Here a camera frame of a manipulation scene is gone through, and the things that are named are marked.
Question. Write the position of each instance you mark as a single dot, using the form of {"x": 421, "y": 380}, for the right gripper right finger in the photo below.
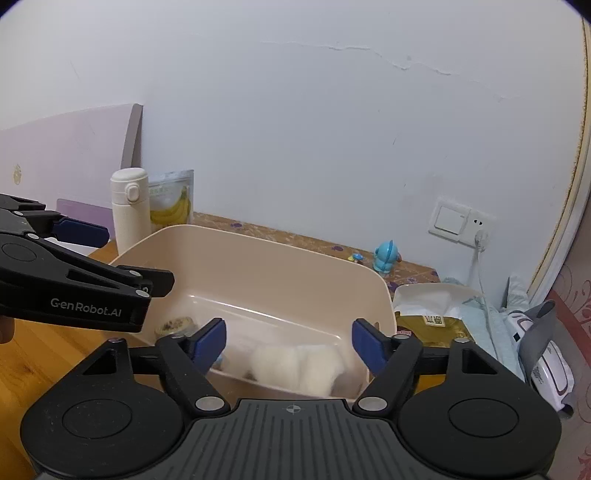
{"x": 392, "y": 362}

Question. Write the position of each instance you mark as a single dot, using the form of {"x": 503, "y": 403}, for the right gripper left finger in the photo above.
{"x": 184, "y": 363}

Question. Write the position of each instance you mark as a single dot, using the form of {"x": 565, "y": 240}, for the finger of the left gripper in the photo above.
{"x": 155, "y": 282}
{"x": 52, "y": 224}

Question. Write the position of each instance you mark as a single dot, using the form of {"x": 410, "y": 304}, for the gold tissue pack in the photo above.
{"x": 432, "y": 312}

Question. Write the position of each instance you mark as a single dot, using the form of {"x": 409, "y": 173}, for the purple white headboard panel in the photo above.
{"x": 66, "y": 161}

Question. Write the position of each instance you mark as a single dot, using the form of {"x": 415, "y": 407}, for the cream thermos bottle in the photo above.
{"x": 130, "y": 207}

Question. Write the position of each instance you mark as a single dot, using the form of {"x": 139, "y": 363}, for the banana snack pouch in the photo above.
{"x": 170, "y": 199}

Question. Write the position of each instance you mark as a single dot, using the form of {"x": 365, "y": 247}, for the light blue bedding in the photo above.
{"x": 488, "y": 329}

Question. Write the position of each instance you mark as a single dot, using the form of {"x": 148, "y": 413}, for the beige plastic storage bin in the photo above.
{"x": 266, "y": 293}

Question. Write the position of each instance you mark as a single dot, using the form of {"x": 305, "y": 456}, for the blue toy figurine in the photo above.
{"x": 386, "y": 256}

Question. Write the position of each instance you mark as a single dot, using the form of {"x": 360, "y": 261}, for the white blood pressure monitor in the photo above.
{"x": 542, "y": 361}

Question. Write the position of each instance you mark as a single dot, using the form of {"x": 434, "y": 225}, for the white wall switch socket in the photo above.
{"x": 461, "y": 224}

